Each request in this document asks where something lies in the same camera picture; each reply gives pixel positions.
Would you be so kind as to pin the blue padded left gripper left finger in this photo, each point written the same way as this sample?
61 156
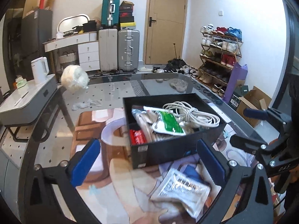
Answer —
43 206

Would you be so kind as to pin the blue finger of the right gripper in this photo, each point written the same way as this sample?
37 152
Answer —
273 116

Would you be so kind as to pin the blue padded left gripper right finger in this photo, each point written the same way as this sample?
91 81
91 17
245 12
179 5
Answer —
245 195

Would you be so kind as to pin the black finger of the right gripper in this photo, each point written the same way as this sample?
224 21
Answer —
251 146

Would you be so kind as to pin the silver white foil packet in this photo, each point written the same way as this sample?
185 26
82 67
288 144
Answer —
177 187

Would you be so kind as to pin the green white medicine bag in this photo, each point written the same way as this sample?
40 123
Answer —
163 121

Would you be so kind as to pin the black cardboard box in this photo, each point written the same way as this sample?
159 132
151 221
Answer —
155 153

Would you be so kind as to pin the red white balloon glue bag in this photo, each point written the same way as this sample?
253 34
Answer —
137 137

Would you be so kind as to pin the bagged white cotton gloves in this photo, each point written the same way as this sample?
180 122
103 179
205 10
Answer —
145 120

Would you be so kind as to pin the open cardboard box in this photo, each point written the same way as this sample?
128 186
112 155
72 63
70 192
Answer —
255 99

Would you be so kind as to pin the purple paper bag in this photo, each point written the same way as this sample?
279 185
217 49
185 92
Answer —
238 73

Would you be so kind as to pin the anime print table mat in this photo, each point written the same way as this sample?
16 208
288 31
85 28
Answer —
114 190

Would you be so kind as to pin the shoe rack with shoes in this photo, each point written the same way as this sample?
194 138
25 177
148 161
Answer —
221 51

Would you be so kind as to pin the grey side cabinet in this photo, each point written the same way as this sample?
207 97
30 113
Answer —
25 104

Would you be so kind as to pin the green tissue pack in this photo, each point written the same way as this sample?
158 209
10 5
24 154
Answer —
20 82

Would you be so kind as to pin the white electric kettle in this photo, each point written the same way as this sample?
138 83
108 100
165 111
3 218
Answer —
40 69

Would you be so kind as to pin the wooden door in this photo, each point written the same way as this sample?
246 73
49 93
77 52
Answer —
165 26

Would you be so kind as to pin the silver aluminium suitcase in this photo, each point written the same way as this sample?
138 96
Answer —
128 50

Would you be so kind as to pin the stacked shoe boxes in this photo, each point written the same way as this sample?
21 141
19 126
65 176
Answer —
126 18

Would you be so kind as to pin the white drawer dresser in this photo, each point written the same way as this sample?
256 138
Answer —
81 49

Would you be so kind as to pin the beige hard suitcase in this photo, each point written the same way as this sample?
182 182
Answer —
108 49

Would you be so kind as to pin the dark grey refrigerator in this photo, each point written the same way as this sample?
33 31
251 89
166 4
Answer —
36 29

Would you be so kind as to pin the oval white mirror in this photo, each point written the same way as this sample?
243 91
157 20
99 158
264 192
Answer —
68 23

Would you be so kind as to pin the teal suitcase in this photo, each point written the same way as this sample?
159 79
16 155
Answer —
110 13

